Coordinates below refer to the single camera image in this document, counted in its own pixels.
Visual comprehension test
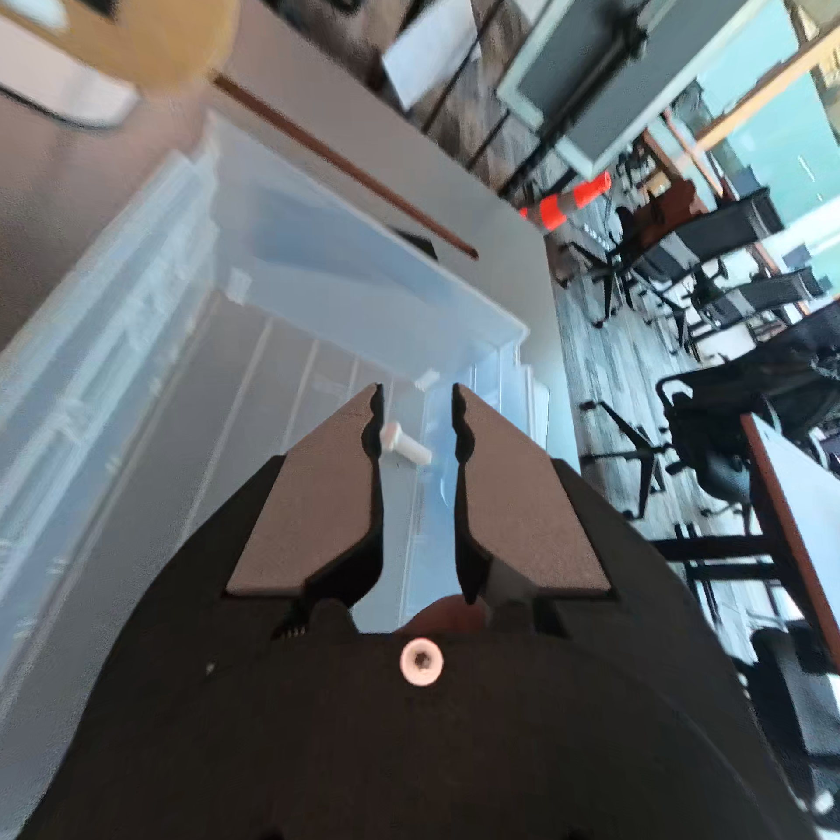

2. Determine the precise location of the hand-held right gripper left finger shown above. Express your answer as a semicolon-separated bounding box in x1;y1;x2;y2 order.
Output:
225;382;387;611

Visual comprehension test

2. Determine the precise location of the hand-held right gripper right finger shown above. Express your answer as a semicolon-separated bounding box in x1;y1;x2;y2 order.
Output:
451;382;613;606

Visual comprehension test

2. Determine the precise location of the clear plastic organizer box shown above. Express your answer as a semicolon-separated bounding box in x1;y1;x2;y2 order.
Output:
0;112;551;723

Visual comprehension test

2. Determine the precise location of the row of black office chairs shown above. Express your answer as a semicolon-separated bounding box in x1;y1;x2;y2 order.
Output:
551;151;840;526

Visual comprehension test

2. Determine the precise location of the long table with brown edge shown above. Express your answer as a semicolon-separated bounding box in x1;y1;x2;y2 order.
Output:
742;413;840;657

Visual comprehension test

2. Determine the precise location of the orange traffic cone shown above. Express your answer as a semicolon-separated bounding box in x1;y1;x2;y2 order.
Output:
517;169;614;232

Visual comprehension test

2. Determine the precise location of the grey partition panel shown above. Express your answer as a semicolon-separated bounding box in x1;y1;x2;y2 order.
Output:
495;0;772;177

